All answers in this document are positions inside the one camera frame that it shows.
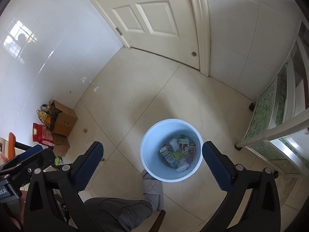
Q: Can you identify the pile of snack wrappers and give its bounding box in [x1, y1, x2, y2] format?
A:
[159, 135, 196, 173]

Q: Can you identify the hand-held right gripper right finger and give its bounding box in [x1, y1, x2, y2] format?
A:
[201, 141, 282, 232]

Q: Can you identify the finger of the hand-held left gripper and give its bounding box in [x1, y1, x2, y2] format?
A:
[0, 148, 57, 178]
[0, 144, 44, 172]

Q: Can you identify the red rice bag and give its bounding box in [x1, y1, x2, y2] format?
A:
[32, 122, 55, 148]

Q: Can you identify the person's left hand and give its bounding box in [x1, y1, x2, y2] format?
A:
[9, 192, 27, 231]

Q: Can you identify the dark patterned bag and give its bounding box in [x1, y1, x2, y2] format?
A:
[48, 106, 62, 131]

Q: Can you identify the person's grey trouser leg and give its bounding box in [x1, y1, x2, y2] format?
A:
[55, 197, 154, 232]

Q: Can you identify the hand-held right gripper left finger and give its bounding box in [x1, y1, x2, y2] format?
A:
[23, 141, 104, 232]

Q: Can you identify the small cardboard box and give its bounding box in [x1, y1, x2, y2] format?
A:
[52, 133, 70, 157]

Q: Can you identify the grey slipper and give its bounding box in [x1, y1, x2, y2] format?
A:
[142, 169, 165, 211]

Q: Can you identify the yellow cooking oil bottle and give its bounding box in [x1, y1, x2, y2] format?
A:
[36, 109, 53, 129]

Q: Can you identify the large cardboard box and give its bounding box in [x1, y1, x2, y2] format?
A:
[49, 100, 78, 137]

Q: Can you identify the orange round table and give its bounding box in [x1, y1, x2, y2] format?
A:
[8, 132, 16, 159]

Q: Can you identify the white panelled door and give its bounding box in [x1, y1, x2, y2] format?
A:
[75, 0, 201, 72]

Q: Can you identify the light blue plastic bucket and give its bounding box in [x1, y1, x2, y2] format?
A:
[141, 118, 204, 182]

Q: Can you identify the green glass white cabinet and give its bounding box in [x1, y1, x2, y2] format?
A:
[235, 20, 309, 179]

